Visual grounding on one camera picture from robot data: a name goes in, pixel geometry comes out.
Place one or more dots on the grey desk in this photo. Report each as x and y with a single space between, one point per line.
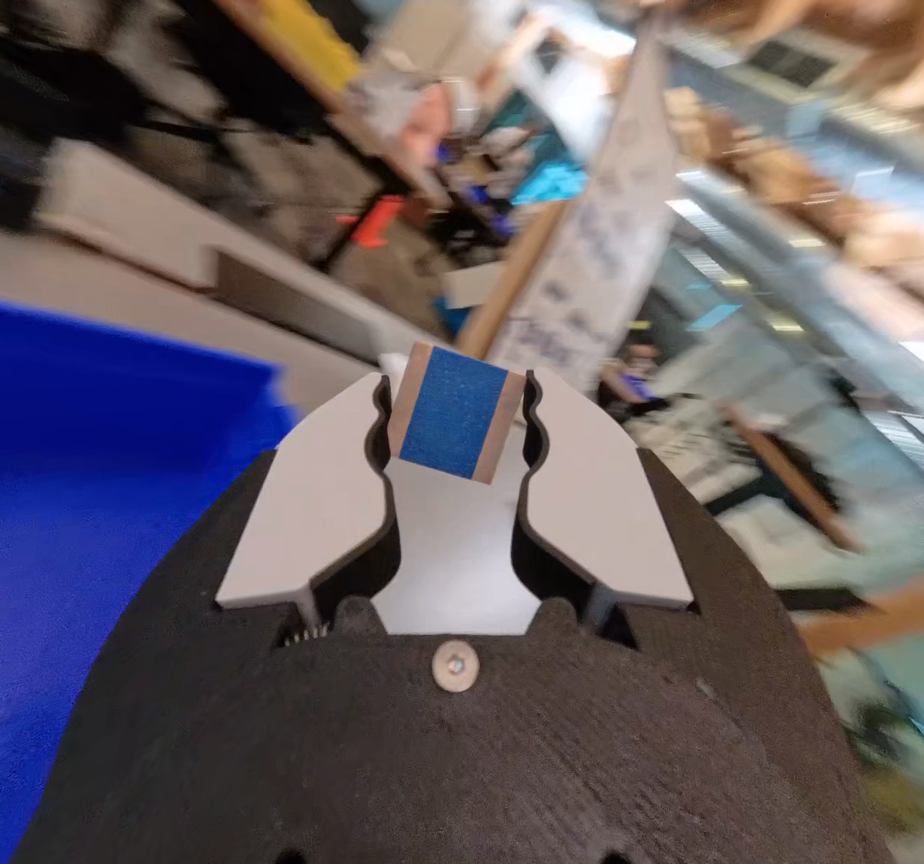
72 265

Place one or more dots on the printed instruction sheet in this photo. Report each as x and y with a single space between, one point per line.
606 250

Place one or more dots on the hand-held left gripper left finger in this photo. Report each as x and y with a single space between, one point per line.
317 510

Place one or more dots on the yellow storage bin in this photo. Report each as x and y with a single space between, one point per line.
310 34

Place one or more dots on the orange traffic cone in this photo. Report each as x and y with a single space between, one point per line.
379 221

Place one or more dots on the blue plastic bin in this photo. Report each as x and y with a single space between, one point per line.
108 481

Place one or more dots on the blue striped wooden cube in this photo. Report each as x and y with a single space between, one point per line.
455 416

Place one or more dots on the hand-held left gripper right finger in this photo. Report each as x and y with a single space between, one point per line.
606 517

